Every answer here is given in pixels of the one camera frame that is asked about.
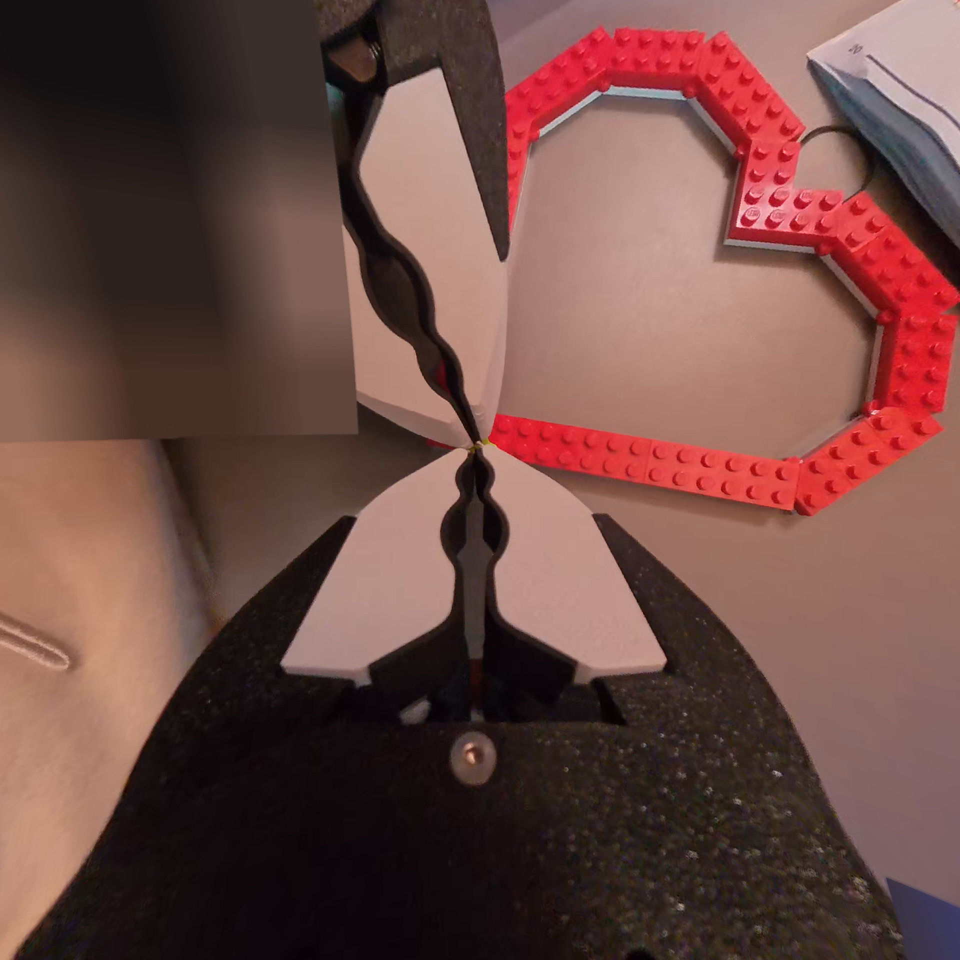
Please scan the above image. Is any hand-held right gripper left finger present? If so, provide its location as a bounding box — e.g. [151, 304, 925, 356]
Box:
[279, 448, 480, 687]

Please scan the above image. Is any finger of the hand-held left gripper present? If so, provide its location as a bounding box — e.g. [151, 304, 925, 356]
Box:
[357, 66, 514, 445]
[342, 221, 475, 450]

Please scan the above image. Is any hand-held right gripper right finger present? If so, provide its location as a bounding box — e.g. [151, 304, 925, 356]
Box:
[478, 448, 670, 682]

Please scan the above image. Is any red brick heart frame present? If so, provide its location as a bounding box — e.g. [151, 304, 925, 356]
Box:
[427, 26, 960, 519]

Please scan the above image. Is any person's beige clothed leg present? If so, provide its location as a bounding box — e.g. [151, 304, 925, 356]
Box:
[0, 441, 220, 960]

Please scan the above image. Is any open instruction booklet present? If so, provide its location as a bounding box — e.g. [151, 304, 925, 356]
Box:
[806, 0, 960, 249]

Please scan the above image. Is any blue plastic bin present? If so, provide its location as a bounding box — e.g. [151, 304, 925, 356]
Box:
[885, 877, 960, 960]

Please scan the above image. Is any black cord loop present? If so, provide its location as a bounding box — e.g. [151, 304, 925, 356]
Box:
[797, 123, 879, 204]

